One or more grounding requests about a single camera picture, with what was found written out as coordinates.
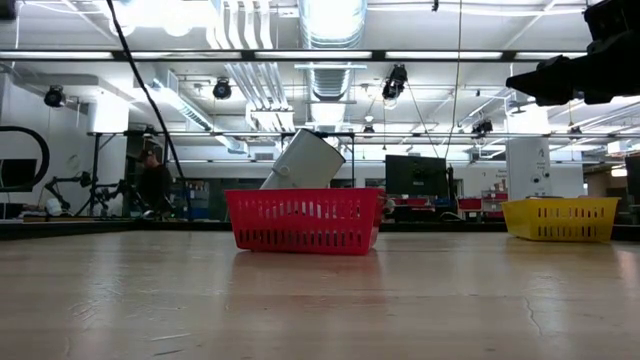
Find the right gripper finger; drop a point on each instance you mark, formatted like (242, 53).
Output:
(545, 82)

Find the yellow plastic basket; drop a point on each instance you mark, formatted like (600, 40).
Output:
(560, 220)

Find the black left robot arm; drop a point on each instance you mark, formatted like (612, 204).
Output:
(7, 7)

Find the black background robot arm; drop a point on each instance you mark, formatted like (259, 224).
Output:
(112, 192)
(65, 187)

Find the black ceiling spotlight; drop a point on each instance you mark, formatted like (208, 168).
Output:
(54, 96)
(395, 82)
(482, 126)
(221, 89)

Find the red parts shelf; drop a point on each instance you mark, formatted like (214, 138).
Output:
(480, 204)

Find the black monitor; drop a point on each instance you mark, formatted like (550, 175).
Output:
(415, 175)
(17, 172)

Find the red plastic basket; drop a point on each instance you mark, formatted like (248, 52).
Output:
(300, 220)

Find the person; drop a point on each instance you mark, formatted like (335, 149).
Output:
(155, 185)

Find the silver ventilation duct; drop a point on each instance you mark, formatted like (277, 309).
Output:
(330, 80)

